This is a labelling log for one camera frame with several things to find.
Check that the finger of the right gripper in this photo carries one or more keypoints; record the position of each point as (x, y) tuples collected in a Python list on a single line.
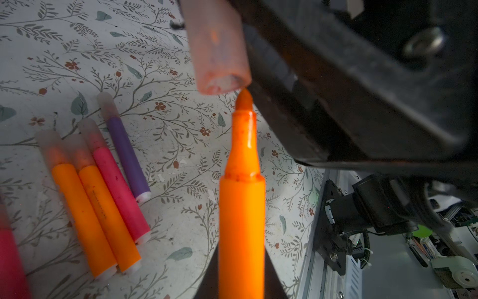
[(400, 79)]

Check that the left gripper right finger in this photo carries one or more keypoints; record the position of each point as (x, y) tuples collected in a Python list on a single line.
[(273, 286)]

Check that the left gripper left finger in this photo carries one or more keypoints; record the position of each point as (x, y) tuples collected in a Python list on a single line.
[(208, 288)]

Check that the orange marker pen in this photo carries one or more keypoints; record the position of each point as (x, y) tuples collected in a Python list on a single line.
[(90, 235), (242, 210), (111, 221)]

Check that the pink marker pen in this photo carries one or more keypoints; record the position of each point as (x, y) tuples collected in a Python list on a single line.
[(127, 205), (14, 284)]

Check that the translucent pink pen cap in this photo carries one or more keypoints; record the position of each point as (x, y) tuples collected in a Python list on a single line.
[(217, 46)]

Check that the purple marker pen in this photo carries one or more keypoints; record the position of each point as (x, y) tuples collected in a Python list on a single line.
[(128, 158)]

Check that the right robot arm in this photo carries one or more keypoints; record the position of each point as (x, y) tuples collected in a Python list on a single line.
[(396, 195)]

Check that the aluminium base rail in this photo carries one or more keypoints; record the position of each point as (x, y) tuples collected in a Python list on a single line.
[(328, 271)]

